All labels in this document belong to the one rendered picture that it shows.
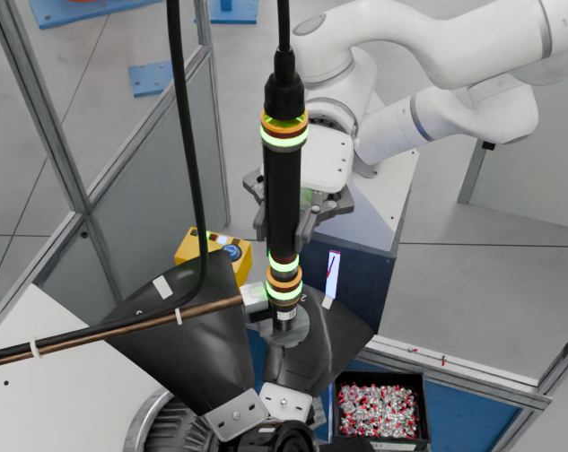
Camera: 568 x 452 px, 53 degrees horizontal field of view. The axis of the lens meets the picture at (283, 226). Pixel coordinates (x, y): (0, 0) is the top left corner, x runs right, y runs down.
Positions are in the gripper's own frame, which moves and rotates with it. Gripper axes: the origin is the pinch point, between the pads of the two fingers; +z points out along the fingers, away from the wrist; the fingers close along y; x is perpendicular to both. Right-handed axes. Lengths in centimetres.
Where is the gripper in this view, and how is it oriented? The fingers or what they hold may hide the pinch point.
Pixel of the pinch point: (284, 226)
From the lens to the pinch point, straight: 63.8
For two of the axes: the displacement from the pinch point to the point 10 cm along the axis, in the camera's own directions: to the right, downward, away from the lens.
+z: -3.1, 7.2, -6.2
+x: 0.0, -6.5, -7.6
